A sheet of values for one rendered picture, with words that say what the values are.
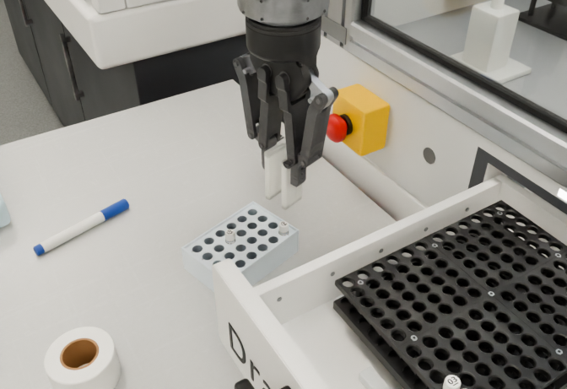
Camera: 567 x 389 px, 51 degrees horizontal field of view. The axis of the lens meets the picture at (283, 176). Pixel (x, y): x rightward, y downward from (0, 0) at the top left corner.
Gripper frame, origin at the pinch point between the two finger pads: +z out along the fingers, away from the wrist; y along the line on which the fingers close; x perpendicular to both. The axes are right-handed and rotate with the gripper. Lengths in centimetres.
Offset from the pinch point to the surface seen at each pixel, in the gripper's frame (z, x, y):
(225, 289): -3.4, -18.6, 10.3
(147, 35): 3, 17, -51
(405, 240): 1.0, 1.6, 16.2
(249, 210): 9.1, 0.1, -6.3
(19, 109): 88, 43, -192
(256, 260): 8.6, -6.1, 1.3
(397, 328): -1.6, -10.5, 23.1
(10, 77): 88, 54, -222
